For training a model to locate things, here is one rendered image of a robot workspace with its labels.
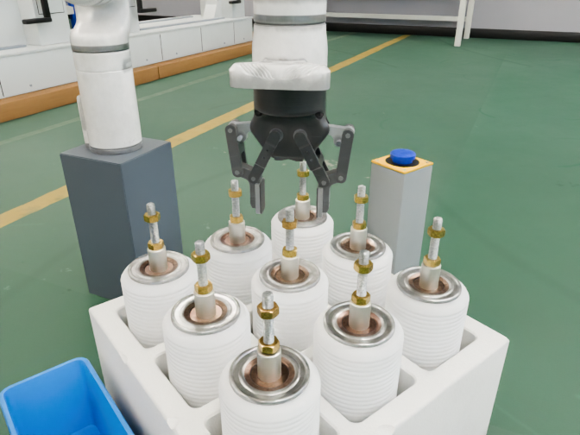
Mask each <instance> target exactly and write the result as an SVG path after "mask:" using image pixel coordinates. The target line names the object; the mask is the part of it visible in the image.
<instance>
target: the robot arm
mask: <svg viewBox="0 0 580 435"><path fill-rule="evenodd" d="M64 1H66V2H68V3H71V4H74V5H76V8H77V21H76V24H75V26H74V28H73V30H72V31H71V33H70V43H71V48H72V56H73V61H74V65H75V70H76V74H77V80H78V84H79V93H80V95H78V96H77V103H78V107H79V115H80V121H81V125H82V130H83V134H84V139H85V147H86V148H87V149H90V150H91V151H92V152H93V153H94V154H102V155H116V154H127V153H131V152H134V151H136V150H138V149H140V148H141V147H142V132H141V126H140V119H139V112H138V106H137V100H136V88H135V81H134V74H133V68H132V62H131V56H130V50H129V32H130V13H129V0H64ZM253 7H254V22H255V23H254V33H253V42H252V62H243V63H235V64H233V66H232V67H231V68H230V69H229V71H230V87H234V88H243V89H254V116H253V118H252V120H251V121H246V122H240V121H239V120H238V119H233V120H232V121H231V122H230V123H229V124H228V125H227V126H226V127H225V135H226V141H227V146H228V151H229V156H230V165H231V171H232V174H233V175H234V176H235V177H237V178H239V177H241V178H244V179H246V180H247V181H248V182H249V191H250V204H251V207H252V208H255V212H256V213H257V214H262V213H263V211H264V209H265V178H263V177H262V174H263V172H264V170H265V168H266V166H267V164H268V162H269V160H270V158H271V157H272V158H274V160H275V161H284V160H292V161H303V160H306V163H307V165H308V167H309V168H310V170H311V171H312V172H313V174H314V176H315V178H316V180H317V182H318V186H317V202H316V218H322V217H323V213H327V212H328V210H329V205H330V190H331V186H332V185H333V184H337V183H344V182H345V181H346V178H347V173H348V168H349V163H350V154H351V149H352V143H353V138H354V133H355V127H354V125H352V124H350V123H348V124H346V125H344V126H340V125H335V124H330V123H329V121H328V119H327V116H326V90H329V89H330V82H331V71H330V69H329V68H328V67H327V54H328V46H327V36H326V23H325V22H326V0H253ZM250 131H251V132H252V134H253V135H254V137H255V138H256V140H257V141H258V142H259V143H260V144H261V145H262V151H261V153H260V154H259V156H258V158H257V160H256V162H255V165H254V166H251V165H249V164H248V163H247V158H246V152H245V147H244V141H245V140H246V139H247V138H248V133H249V132H250ZM328 135H330V136H332V137H333V142H334V144H335V146H337V147H340V150H339V156H338V162H337V168H335V169H332V170H329V168H328V167H327V165H326V163H325V158H324V156H323V154H322V152H321V149H320V147H319V145H320V144H321V143H322V141H323V140H324V139H325V138H326V137H327V136H328Z"/></svg>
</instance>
